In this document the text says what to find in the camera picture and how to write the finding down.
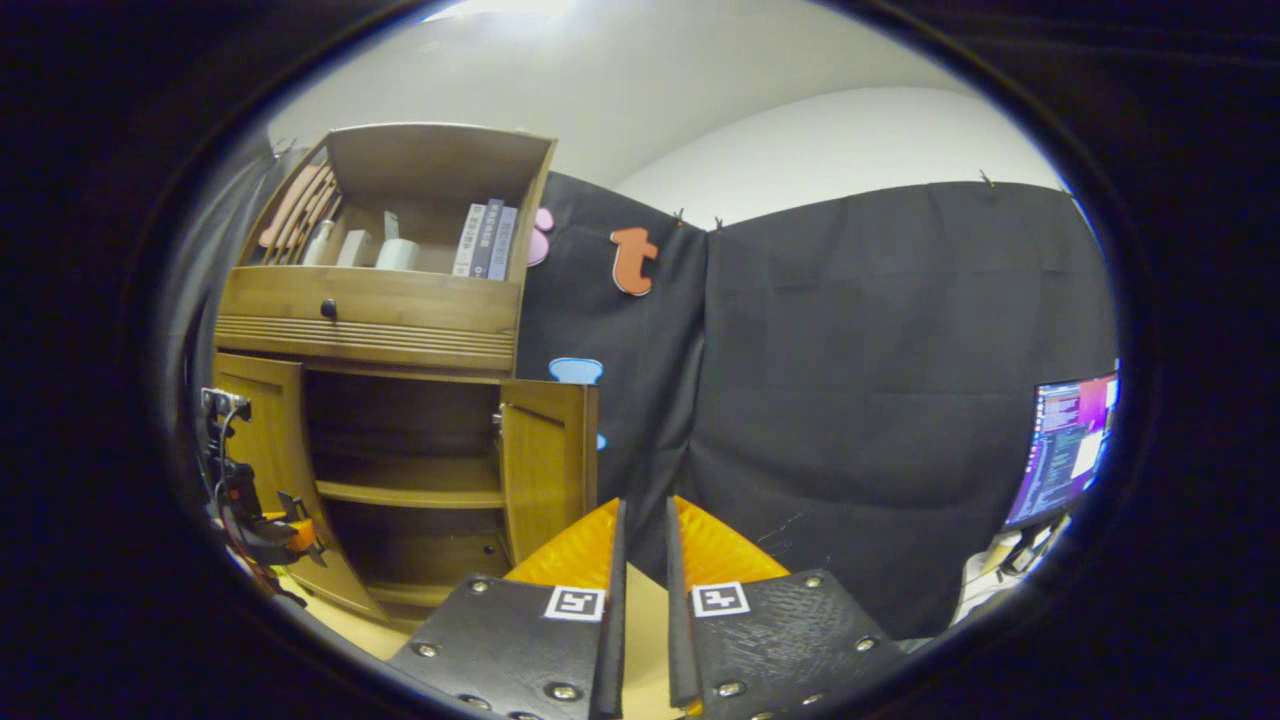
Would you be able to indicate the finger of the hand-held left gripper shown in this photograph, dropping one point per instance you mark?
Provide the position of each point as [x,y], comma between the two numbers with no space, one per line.
[300,537]

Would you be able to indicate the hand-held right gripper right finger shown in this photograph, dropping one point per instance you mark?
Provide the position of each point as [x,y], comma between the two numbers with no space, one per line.
[790,650]

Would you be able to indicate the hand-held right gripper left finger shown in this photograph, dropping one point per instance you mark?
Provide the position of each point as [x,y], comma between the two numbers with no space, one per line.
[500,650]

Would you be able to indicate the wooden shoe cabinet door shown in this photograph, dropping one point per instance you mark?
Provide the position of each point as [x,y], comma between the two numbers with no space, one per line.
[265,420]
[545,460]

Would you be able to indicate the wooden double-door shoe cabinet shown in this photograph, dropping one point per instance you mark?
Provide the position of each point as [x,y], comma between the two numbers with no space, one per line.
[440,160]

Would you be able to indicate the wooden cabinet inner shelf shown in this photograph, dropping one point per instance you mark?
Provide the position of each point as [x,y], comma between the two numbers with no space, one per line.
[420,485]

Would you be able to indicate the metal door hinge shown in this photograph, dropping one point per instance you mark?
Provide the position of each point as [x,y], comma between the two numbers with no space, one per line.
[496,420]

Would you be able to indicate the wooden cabinet drawer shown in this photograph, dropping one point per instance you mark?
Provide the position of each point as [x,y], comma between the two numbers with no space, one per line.
[400,300]

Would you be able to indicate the white pump bottle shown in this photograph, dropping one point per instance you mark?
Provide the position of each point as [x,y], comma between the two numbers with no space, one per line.
[318,248]

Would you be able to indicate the black backdrop cloth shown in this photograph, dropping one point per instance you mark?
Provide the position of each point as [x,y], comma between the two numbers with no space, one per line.
[850,400]

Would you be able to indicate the small white box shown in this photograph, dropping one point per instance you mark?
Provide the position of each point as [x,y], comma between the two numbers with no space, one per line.
[354,250]

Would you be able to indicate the white cylindrical roll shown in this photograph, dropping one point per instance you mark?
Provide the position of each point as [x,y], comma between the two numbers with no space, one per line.
[397,255]

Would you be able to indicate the computer monitor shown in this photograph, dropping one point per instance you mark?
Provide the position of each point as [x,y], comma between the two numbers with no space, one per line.
[1065,450]

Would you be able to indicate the light blue book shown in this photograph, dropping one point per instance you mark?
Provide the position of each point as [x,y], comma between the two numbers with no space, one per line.
[503,245]

